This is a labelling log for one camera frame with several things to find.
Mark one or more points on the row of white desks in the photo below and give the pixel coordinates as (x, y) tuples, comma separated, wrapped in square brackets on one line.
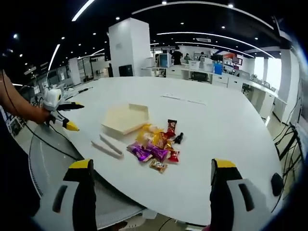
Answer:
[(231, 81)]

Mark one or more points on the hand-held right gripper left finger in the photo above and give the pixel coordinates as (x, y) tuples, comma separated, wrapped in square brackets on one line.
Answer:
[(68, 207)]

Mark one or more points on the blue bin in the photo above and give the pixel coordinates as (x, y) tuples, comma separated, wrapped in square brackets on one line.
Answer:
[(217, 68)]

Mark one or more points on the white food tongs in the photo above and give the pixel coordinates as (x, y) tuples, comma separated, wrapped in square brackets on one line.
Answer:
[(119, 155)]

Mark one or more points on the black round object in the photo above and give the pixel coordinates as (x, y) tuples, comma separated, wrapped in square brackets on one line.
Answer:
[(277, 184)]

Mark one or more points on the beige hexagonal container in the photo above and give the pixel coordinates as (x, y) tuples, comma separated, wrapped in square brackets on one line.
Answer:
[(122, 118)]

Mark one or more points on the small black object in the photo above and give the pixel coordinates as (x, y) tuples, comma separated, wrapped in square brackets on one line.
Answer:
[(179, 138)]

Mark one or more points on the person's left hand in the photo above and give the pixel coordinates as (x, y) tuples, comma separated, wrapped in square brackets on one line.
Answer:
[(43, 116)]

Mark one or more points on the blue-fronted box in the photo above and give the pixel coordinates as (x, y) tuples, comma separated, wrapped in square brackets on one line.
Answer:
[(165, 60)]

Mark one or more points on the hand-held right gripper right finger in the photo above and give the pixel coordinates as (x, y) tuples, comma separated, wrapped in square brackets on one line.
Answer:
[(231, 199)]

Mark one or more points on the pile of food snacks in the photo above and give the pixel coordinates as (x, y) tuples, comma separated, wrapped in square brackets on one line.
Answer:
[(149, 144)]

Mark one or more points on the black metal frame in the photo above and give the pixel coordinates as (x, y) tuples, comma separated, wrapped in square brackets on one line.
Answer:
[(292, 144)]

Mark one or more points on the black office chair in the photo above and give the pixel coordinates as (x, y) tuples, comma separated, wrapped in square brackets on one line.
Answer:
[(246, 91), (199, 76)]

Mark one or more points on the person's dark clothing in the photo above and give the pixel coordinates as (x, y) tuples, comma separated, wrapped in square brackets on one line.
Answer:
[(14, 168)]

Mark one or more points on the grey mesh office chair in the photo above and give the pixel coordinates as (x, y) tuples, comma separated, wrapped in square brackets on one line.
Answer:
[(55, 150)]

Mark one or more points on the black tool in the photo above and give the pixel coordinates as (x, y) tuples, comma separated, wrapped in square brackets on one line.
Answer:
[(84, 90)]

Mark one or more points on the ceiling air vent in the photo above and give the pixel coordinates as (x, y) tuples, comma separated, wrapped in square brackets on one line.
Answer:
[(203, 40)]

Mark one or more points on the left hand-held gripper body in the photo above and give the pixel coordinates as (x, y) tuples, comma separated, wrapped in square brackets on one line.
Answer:
[(51, 97)]

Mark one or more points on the black cabinet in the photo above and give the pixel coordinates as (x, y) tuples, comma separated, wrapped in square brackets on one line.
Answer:
[(125, 70)]

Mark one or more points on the white square pillar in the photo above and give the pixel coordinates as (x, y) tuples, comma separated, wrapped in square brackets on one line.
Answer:
[(130, 48)]

